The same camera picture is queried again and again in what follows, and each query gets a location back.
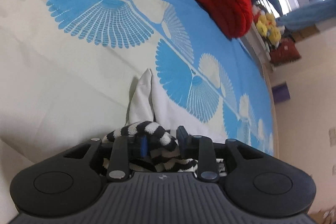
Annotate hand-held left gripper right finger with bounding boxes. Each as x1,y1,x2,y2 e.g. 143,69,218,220
176,126,265,183

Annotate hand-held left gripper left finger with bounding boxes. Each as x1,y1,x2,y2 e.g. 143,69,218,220
63,135,147,182

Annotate striped shirt with white vest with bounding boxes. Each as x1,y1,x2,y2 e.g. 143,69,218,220
101,69,227,178

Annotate purple paper bag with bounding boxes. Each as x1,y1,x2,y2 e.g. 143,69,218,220
272,84,291,102

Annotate blue white printed bed sheet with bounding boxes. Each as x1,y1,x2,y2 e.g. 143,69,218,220
0,0,275,161

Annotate yellow plush toys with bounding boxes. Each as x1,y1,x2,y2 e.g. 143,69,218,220
255,10,283,46

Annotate blue curtain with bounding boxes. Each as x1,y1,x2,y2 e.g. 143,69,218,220
276,0,336,31

